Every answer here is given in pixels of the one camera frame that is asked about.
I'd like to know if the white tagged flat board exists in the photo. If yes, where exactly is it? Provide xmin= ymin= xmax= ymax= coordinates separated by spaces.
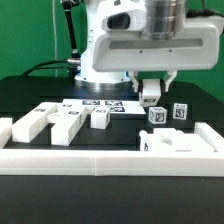
xmin=62 ymin=99 xmax=146 ymax=115

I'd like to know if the white short tagged block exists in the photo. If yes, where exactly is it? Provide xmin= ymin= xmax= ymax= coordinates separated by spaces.
xmin=91 ymin=108 xmax=110 ymax=129

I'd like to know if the black cable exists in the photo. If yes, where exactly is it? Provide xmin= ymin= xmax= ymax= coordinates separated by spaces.
xmin=21 ymin=59 xmax=81 ymax=78

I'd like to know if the white chair seat part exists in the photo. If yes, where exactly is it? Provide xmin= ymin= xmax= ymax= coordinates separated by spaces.
xmin=139 ymin=128 xmax=215 ymax=153

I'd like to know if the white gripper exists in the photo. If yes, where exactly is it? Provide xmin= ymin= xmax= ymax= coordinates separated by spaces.
xmin=91 ymin=16 xmax=224 ymax=93

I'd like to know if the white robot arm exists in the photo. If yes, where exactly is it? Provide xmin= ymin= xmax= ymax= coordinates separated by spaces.
xmin=75 ymin=0 xmax=224 ymax=88

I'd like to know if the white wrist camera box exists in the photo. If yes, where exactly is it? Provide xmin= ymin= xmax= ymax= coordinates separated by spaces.
xmin=100 ymin=7 xmax=147 ymax=32

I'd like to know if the white tagged cube nut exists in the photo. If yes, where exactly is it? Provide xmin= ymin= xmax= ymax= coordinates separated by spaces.
xmin=173 ymin=103 xmax=188 ymax=120
xmin=148 ymin=107 xmax=167 ymax=124

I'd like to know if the white fence frame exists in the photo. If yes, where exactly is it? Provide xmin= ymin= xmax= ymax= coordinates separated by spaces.
xmin=0 ymin=118 xmax=224 ymax=177

